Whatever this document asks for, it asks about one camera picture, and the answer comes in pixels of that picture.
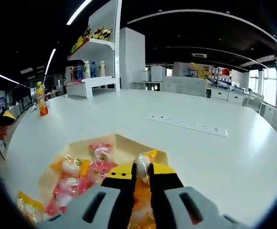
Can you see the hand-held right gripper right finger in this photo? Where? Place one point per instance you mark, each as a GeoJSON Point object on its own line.
{"type": "Point", "coordinates": [174, 207]}

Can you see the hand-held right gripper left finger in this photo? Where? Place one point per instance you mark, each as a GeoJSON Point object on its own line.
{"type": "Point", "coordinates": [93, 210]}

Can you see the cream hexagonal bowl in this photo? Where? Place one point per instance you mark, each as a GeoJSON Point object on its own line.
{"type": "Point", "coordinates": [126, 148]}

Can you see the person's left hand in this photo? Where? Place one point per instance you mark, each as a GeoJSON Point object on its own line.
{"type": "Point", "coordinates": [0, 131]}

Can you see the white crumpled wrapper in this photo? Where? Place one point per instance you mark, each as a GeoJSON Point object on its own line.
{"type": "Point", "coordinates": [34, 107]}

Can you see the ceiling light strip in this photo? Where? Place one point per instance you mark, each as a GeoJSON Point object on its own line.
{"type": "Point", "coordinates": [78, 12]}
{"type": "Point", "coordinates": [6, 77]}
{"type": "Point", "coordinates": [50, 60]}

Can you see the orange drink bottle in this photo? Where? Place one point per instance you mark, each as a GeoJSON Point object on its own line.
{"type": "Point", "coordinates": [42, 105]}

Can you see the white table socket strip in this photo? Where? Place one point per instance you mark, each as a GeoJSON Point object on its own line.
{"type": "Point", "coordinates": [188, 125]}

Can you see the red drink cans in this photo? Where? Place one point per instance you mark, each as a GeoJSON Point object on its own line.
{"type": "Point", "coordinates": [74, 74]}

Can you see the white green drink bottle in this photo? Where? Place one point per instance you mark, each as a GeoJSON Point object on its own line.
{"type": "Point", "coordinates": [87, 70]}

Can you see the small blue drink bottle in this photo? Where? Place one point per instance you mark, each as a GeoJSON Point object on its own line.
{"type": "Point", "coordinates": [93, 70]}

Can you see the cream drink bottle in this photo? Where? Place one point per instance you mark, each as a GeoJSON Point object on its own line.
{"type": "Point", "coordinates": [102, 69]}

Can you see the white low cabinets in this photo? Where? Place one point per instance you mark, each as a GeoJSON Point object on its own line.
{"type": "Point", "coordinates": [220, 95]}

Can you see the white desk dividers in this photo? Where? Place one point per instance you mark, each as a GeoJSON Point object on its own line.
{"type": "Point", "coordinates": [183, 86]}

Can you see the white office chair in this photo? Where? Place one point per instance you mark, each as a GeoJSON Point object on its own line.
{"type": "Point", "coordinates": [253, 101]}

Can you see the white desk with red edge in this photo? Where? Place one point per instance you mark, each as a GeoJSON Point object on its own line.
{"type": "Point", "coordinates": [271, 117]}

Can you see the row of snack bags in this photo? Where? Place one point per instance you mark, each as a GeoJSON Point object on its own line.
{"type": "Point", "coordinates": [100, 32]}

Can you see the white box cabinets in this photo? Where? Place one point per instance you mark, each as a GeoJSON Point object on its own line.
{"type": "Point", "coordinates": [157, 74]}

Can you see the yellow crane model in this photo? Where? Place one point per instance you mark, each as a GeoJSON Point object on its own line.
{"type": "Point", "coordinates": [200, 70]}

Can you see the shelf of white boxes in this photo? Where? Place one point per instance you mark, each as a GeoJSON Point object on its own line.
{"type": "Point", "coordinates": [225, 71]}

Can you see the white display shelf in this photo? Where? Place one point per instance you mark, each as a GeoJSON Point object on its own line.
{"type": "Point", "coordinates": [102, 14]}

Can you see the ceiling air vent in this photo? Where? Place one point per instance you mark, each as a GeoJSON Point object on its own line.
{"type": "Point", "coordinates": [199, 55]}

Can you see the curved white ceiling band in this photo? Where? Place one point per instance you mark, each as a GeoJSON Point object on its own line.
{"type": "Point", "coordinates": [200, 11]}

